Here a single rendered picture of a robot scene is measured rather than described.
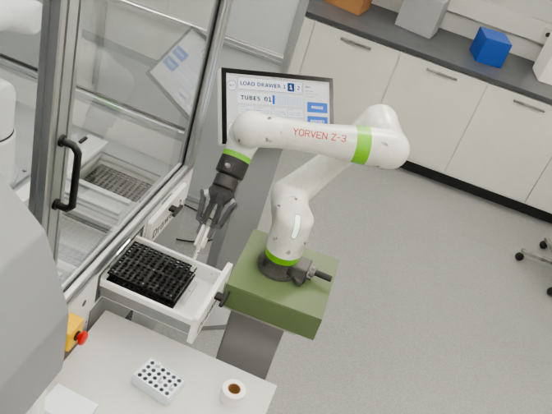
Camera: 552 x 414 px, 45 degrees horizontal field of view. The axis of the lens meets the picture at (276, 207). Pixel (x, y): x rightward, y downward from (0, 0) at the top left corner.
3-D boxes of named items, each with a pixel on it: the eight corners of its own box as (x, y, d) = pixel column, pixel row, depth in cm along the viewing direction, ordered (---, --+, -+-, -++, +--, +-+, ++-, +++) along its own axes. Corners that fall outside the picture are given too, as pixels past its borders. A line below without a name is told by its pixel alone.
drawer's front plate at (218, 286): (226, 287, 219) (233, 263, 213) (190, 345, 195) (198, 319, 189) (221, 285, 219) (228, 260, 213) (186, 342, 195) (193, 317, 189)
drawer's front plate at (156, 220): (181, 206, 248) (187, 183, 242) (147, 248, 224) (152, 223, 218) (177, 204, 248) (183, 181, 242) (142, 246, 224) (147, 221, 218)
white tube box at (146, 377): (183, 388, 189) (186, 379, 187) (166, 407, 182) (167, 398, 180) (149, 365, 192) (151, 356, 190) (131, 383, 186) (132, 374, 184)
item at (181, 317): (220, 285, 217) (224, 271, 214) (189, 335, 196) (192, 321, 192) (111, 238, 221) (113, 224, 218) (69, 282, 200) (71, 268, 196)
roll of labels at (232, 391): (217, 403, 188) (220, 395, 186) (221, 384, 194) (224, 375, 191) (241, 410, 188) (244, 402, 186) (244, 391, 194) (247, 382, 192)
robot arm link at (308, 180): (286, 206, 242) (402, 113, 221) (289, 234, 228) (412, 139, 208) (261, 186, 236) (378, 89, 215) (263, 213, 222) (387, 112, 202)
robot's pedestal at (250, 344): (265, 404, 288) (318, 278, 245) (246, 461, 263) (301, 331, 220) (202, 379, 289) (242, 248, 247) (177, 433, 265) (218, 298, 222)
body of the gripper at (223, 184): (213, 168, 204) (201, 196, 203) (237, 178, 202) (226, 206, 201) (219, 174, 211) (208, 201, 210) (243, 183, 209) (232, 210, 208)
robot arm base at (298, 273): (333, 275, 232) (338, 262, 229) (322, 301, 220) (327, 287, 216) (264, 246, 235) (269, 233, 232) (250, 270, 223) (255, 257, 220)
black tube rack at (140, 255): (193, 282, 214) (197, 267, 211) (170, 315, 200) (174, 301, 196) (131, 255, 216) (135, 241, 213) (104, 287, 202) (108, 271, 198)
